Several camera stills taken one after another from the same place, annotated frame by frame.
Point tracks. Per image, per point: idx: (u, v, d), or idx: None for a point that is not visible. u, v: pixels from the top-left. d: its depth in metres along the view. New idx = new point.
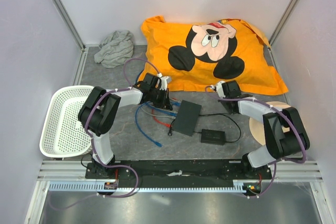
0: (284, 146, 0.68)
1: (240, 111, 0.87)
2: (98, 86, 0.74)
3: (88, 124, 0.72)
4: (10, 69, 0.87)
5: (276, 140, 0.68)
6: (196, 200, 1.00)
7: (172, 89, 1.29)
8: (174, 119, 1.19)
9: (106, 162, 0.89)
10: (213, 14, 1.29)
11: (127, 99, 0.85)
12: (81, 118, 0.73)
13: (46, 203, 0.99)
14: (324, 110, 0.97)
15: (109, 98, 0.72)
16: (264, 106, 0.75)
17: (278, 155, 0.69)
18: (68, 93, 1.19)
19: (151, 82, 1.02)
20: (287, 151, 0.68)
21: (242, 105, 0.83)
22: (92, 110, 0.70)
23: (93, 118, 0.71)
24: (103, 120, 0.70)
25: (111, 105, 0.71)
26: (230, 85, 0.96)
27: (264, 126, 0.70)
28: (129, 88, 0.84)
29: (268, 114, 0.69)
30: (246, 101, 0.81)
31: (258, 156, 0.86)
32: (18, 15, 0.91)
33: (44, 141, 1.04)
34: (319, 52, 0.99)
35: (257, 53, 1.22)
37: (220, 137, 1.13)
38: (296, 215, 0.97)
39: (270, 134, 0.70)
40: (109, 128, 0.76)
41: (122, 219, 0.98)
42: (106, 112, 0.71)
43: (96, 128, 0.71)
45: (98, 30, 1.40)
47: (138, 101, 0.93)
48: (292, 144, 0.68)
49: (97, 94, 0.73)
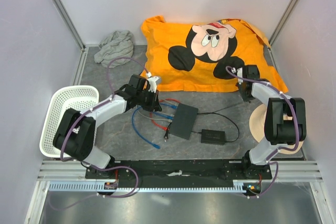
0: (278, 130, 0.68)
1: (253, 93, 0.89)
2: (71, 109, 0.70)
3: (65, 151, 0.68)
4: (11, 69, 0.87)
5: (273, 122, 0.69)
6: (195, 200, 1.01)
7: (172, 89, 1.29)
8: (171, 122, 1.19)
9: (104, 166, 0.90)
10: (213, 14, 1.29)
11: (109, 113, 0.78)
12: (56, 145, 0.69)
13: (46, 203, 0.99)
14: (324, 110, 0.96)
15: (83, 123, 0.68)
16: (274, 91, 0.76)
17: (271, 137, 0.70)
18: (69, 93, 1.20)
19: (138, 85, 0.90)
20: (280, 137, 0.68)
21: (255, 87, 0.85)
22: (66, 137, 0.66)
23: (67, 145, 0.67)
24: (79, 147, 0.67)
25: (85, 130, 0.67)
26: (250, 69, 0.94)
27: (267, 108, 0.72)
28: (109, 100, 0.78)
29: (274, 98, 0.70)
30: (260, 83, 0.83)
31: (258, 151, 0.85)
32: (18, 15, 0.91)
33: (44, 141, 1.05)
34: (319, 52, 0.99)
35: (258, 53, 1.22)
37: (220, 137, 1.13)
38: (296, 215, 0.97)
39: (269, 116, 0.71)
40: (87, 151, 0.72)
41: (122, 219, 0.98)
42: (81, 138, 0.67)
43: (74, 155, 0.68)
45: (98, 30, 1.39)
47: (123, 109, 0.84)
48: (287, 131, 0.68)
49: (71, 118, 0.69)
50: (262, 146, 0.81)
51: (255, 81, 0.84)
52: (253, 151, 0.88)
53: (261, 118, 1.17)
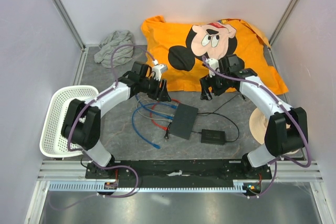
0: (284, 145, 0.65)
1: (240, 90, 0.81)
2: (75, 99, 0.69)
3: (73, 140, 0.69)
4: (11, 69, 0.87)
5: (279, 139, 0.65)
6: (195, 200, 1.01)
7: (172, 89, 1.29)
8: (171, 121, 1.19)
9: (104, 164, 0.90)
10: (213, 14, 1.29)
11: (114, 100, 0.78)
12: (65, 134, 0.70)
13: (46, 203, 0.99)
14: (324, 110, 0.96)
15: (87, 113, 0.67)
16: (271, 100, 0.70)
17: (276, 152, 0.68)
18: (69, 93, 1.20)
19: (140, 72, 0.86)
20: (286, 150, 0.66)
21: (245, 87, 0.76)
22: (72, 127, 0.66)
23: (75, 134, 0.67)
24: (86, 136, 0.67)
25: (91, 120, 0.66)
26: (230, 60, 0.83)
27: (269, 124, 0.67)
28: (113, 88, 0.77)
29: (276, 115, 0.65)
30: (251, 84, 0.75)
31: (257, 156, 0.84)
32: (19, 16, 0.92)
33: (44, 141, 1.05)
34: (319, 52, 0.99)
35: (258, 53, 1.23)
37: (220, 137, 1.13)
38: (296, 215, 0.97)
39: (271, 132, 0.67)
40: (96, 139, 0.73)
41: (122, 219, 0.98)
42: (87, 127, 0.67)
43: (82, 144, 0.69)
45: (98, 30, 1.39)
47: (126, 96, 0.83)
48: (292, 144, 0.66)
49: (76, 108, 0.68)
50: (262, 153, 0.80)
51: (245, 81, 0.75)
52: (253, 156, 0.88)
53: (260, 118, 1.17)
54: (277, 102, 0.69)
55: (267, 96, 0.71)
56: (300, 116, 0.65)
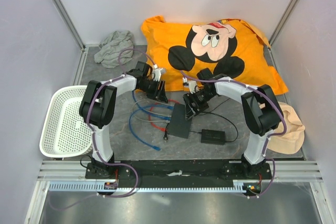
0: (261, 119, 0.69)
1: (218, 92, 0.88)
2: (93, 81, 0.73)
3: (91, 117, 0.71)
4: (11, 69, 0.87)
5: (254, 116, 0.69)
6: (195, 200, 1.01)
7: (169, 90, 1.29)
8: (169, 123, 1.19)
9: (106, 159, 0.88)
10: (213, 14, 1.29)
11: (123, 87, 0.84)
12: (83, 114, 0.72)
13: (46, 203, 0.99)
14: (324, 110, 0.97)
15: (106, 90, 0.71)
16: (240, 86, 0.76)
17: (259, 130, 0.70)
18: (69, 93, 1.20)
19: (143, 68, 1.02)
20: (266, 125, 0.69)
21: (219, 86, 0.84)
22: (92, 104, 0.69)
23: (94, 110, 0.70)
24: (104, 111, 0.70)
25: (109, 96, 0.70)
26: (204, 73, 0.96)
27: (243, 105, 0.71)
28: (122, 76, 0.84)
29: (245, 94, 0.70)
30: (222, 82, 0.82)
31: (251, 150, 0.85)
32: (18, 16, 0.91)
33: (44, 141, 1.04)
34: (319, 52, 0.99)
35: (258, 54, 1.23)
37: (220, 137, 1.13)
38: (296, 215, 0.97)
39: (248, 112, 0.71)
40: (110, 118, 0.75)
41: (122, 219, 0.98)
42: (106, 102, 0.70)
43: (99, 120, 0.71)
45: (98, 30, 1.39)
47: (133, 87, 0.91)
48: (269, 117, 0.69)
49: (94, 88, 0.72)
50: (253, 142, 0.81)
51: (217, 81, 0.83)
52: (248, 152, 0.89)
53: None
54: (244, 85, 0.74)
55: (237, 84, 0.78)
56: (267, 91, 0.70)
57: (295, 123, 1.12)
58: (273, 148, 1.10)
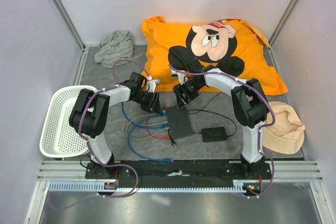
0: (250, 112, 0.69)
1: (207, 84, 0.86)
2: (85, 88, 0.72)
3: (82, 128, 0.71)
4: (11, 70, 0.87)
5: (243, 108, 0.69)
6: (195, 200, 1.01)
7: (163, 91, 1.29)
8: (168, 129, 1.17)
9: (106, 161, 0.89)
10: (213, 14, 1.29)
11: (117, 96, 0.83)
12: (73, 123, 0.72)
13: (46, 203, 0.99)
14: (324, 110, 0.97)
15: (98, 99, 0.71)
16: (229, 80, 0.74)
17: (247, 123, 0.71)
18: (69, 93, 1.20)
19: (138, 80, 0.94)
20: (254, 117, 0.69)
21: (208, 78, 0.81)
22: (83, 115, 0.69)
23: (85, 121, 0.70)
24: (95, 121, 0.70)
25: (101, 105, 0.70)
26: (193, 63, 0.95)
27: (231, 98, 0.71)
28: (117, 86, 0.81)
29: (234, 88, 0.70)
30: (211, 74, 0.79)
31: (248, 148, 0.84)
32: (19, 16, 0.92)
33: (44, 141, 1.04)
34: (319, 52, 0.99)
35: (258, 53, 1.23)
37: (221, 133, 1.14)
38: (296, 215, 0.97)
39: (237, 105, 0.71)
40: (103, 128, 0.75)
41: (122, 219, 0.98)
42: (98, 112, 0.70)
43: (90, 131, 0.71)
45: (98, 30, 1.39)
47: (127, 97, 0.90)
48: (258, 109, 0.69)
49: (85, 97, 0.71)
50: (247, 137, 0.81)
51: (206, 73, 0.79)
52: (245, 150, 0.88)
53: None
54: (234, 79, 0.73)
55: (226, 77, 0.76)
56: (255, 85, 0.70)
57: (295, 123, 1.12)
58: (273, 147, 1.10)
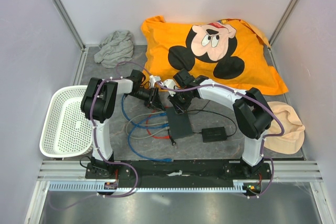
0: (256, 124, 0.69)
1: (201, 96, 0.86)
2: (94, 77, 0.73)
3: (93, 113, 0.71)
4: (11, 70, 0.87)
5: (249, 123, 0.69)
6: (195, 199, 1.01)
7: (162, 90, 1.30)
8: (168, 129, 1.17)
9: (107, 157, 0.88)
10: (214, 13, 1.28)
11: (122, 88, 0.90)
12: (84, 109, 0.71)
13: (46, 203, 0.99)
14: (324, 110, 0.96)
15: (107, 86, 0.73)
16: (228, 92, 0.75)
17: (254, 135, 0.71)
18: (68, 93, 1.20)
19: (138, 75, 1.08)
20: (261, 128, 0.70)
21: (203, 91, 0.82)
22: (94, 99, 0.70)
23: (96, 105, 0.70)
24: (106, 105, 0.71)
25: (111, 91, 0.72)
26: (182, 74, 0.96)
27: (234, 112, 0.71)
28: (121, 77, 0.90)
29: (237, 102, 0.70)
30: (206, 86, 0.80)
31: (249, 152, 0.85)
32: (18, 16, 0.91)
33: (44, 141, 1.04)
34: (319, 53, 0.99)
35: (258, 54, 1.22)
37: (221, 133, 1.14)
38: (296, 215, 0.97)
39: (241, 119, 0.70)
40: (111, 114, 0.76)
41: (122, 219, 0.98)
42: (108, 97, 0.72)
43: (101, 115, 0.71)
45: (98, 30, 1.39)
47: (129, 89, 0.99)
48: (262, 120, 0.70)
49: (95, 85, 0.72)
50: (250, 145, 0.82)
51: (200, 86, 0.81)
52: (245, 155, 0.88)
53: None
54: (233, 91, 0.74)
55: (223, 89, 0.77)
56: (257, 95, 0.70)
57: (295, 123, 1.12)
58: (272, 147, 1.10)
